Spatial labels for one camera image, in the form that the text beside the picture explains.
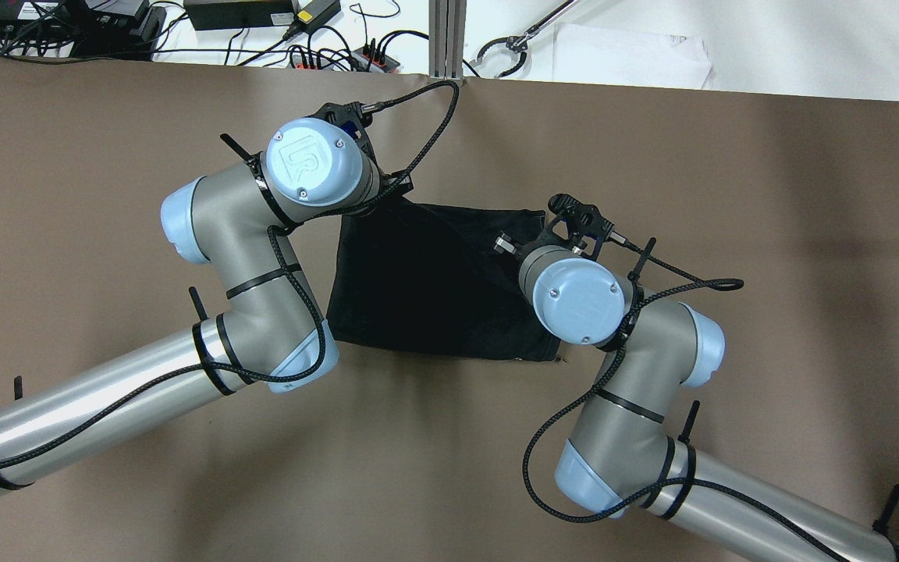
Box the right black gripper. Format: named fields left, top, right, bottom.
left=493, top=232, right=552, bottom=264

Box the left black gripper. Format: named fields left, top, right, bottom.
left=375, top=173, right=414, bottom=205

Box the black t-shirt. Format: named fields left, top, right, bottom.
left=327, top=198, right=560, bottom=362

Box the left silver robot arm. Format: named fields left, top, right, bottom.
left=0, top=106, right=396, bottom=497

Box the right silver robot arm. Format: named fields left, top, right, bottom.
left=495, top=232, right=899, bottom=561

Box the right grey usb hub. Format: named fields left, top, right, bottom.
left=352, top=42, right=402, bottom=73

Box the grabber reacher tool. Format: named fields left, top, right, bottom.
left=464, top=1, right=581, bottom=79

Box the white paper sheet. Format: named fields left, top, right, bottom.
left=552, top=23, right=713, bottom=89

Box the black power adapter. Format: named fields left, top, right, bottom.
left=182, top=1, right=296, bottom=31

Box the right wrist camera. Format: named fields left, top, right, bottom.
left=547, top=193, right=615, bottom=261

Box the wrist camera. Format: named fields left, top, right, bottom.
left=311, top=101, right=372, bottom=154
left=547, top=193, right=615, bottom=261

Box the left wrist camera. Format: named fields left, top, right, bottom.
left=311, top=101, right=372, bottom=154

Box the aluminium cage frame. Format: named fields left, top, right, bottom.
left=428, top=0, right=467, bottom=81

